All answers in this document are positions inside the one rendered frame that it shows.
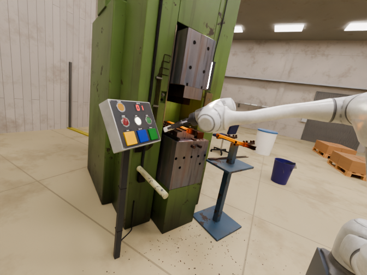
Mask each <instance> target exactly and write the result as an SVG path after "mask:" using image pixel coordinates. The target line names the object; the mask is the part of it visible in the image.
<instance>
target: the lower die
mask: <svg viewBox="0 0 367 275"><path fill-rule="evenodd" d="M173 135H175V136H177V137H179V138H180V140H183V139H191V138H194V135H192V134H189V133H187V130H186V129H184V128H181V127H179V128H176V130H175V129H173Z"/></svg>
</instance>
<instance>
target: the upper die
mask: <svg viewBox="0 0 367 275"><path fill-rule="evenodd" d="M202 92H203V90H202V89H199V88H194V87H190V86H185V85H171V84H169V89H168V95H172V96H176V97H183V98H189V99H195V100H201V98H202Z"/></svg>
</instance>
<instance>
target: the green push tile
mask: <svg viewBox="0 0 367 275"><path fill-rule="evenodd" d="M148 133H149V136H150V140H156V139H158V136H157V132H156V129H155V128H152V129H148Z"/></svg>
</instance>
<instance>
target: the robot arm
mask: <svg viewBox="0 0 367 275"><path fill-rule="evenodd" d="M284 118H305V119H312V120H317V121H322V122H331V123H340V124H346V125H351V126H353V128H354V131H355V132H356V135H357V138H358V141H359V142H360V144H361V145H362V146H364V147H365V164H366V185H367V92H365V93H361V94H356V95H351V96H348V97H339V98H329V99H323V100H317V101H310V102H305V103H296V104H287V105H280V106H274V107H268V108H264V109H258V110H252V111H236V105H235V102H234V100H233V99H232V98H222V99H219V100H216V101H213V102H211V103H209V104H208V105H207V106H205V107H202V108H200V109H197V110H195V112H193V113H191V114H189V116H188V118H185V119H183V120H180V121H179V122H176V123H174V124H171V125H169V126H167V127H164V128H163V130H164V132H168V131H170V130H173V129H175V130H176V128H179V127H182V126H186V125H190V124H191V125H193V126H196V125H198V127H199V128H200V129H201V130H202V131H204V132H206V133H213V132H216V131H220V130H227V128H229V127H230V126H233V125H242V124H251V123H258V122H265V121H272V120H276V119H284ZM320 251H321V253H322V254H323V256H324V259H325V262H326V264H327V268H328V274H329V275H367V220H366V219H362V218H357V219H351V220H349V221H348V222H346V223H345V224H344V225H343V226H342V227H341V229H340V230H339V232H338V234H337V236H336V238H335V241H334V244H333V247H332V250H331V251H329V250H327V249H325V248H321V249H320Z"/></svg>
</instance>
